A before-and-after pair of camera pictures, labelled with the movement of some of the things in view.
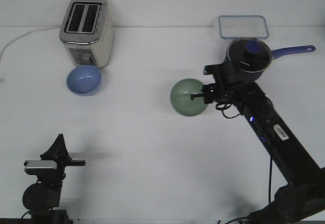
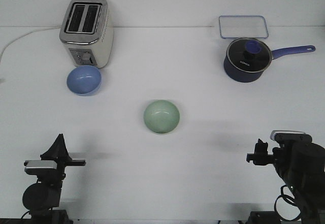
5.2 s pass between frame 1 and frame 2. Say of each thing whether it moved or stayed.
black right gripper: moved
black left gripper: stayed
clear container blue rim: stayed
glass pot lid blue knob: stayed
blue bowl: stayed
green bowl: moved
